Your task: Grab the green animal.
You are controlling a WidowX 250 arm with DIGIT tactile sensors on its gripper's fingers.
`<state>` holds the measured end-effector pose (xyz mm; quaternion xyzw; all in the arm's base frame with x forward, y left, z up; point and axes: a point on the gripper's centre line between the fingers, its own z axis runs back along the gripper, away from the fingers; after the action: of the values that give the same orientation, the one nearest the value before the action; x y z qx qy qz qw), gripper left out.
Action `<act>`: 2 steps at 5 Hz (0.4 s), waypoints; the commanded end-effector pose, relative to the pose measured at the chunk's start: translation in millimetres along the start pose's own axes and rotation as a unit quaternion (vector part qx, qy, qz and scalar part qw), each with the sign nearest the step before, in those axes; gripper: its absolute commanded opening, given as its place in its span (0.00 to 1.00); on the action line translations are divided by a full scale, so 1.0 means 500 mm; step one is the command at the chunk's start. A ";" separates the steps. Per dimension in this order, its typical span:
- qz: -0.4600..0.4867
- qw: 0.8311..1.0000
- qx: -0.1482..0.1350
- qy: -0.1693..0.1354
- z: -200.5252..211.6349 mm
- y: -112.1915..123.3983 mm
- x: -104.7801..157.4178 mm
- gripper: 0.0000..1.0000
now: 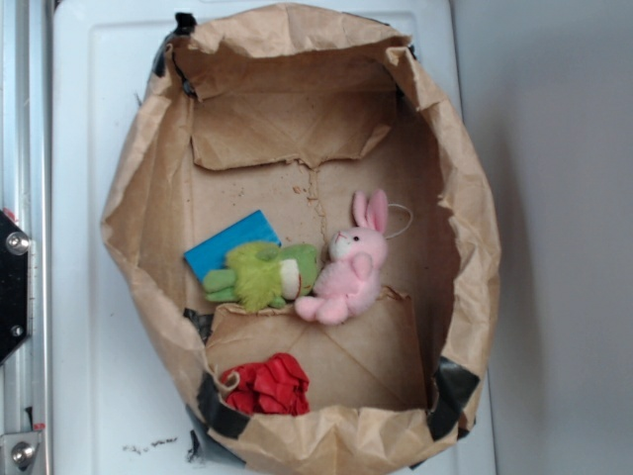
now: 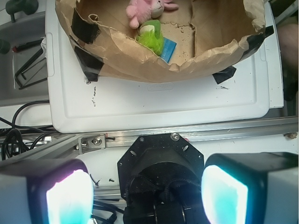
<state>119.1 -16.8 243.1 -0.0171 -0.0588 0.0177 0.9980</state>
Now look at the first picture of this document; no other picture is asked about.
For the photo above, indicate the green plush animal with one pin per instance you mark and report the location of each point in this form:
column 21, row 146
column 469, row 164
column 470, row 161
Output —
column 260, row 274

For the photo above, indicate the pink plush bunny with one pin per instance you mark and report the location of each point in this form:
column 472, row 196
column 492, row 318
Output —
column 350, row 283

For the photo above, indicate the blue wooden block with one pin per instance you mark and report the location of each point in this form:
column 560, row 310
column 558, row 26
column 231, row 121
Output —
column 211, row 253

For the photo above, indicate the brown paper bag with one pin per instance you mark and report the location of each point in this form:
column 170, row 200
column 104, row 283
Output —
column 290, row 109

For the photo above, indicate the red crumpled cloth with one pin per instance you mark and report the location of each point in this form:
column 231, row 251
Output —
column 277, row 386

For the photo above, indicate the black metal bracket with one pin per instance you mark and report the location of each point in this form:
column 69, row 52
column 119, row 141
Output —
column 15, row 287

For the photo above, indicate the aluminium frame rail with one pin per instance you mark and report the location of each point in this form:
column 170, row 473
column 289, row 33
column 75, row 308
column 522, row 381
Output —
column 26, row 41

